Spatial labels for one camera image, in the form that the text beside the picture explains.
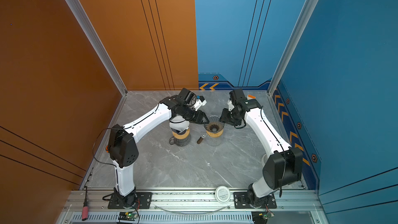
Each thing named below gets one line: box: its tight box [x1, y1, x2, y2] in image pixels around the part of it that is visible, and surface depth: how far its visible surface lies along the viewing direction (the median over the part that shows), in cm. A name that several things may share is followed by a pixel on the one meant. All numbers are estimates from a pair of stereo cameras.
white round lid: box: [215, 185, 231, 204], surface depth 71 cm
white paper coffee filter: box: [169, 115, 190, 133], surface depth 81 cm
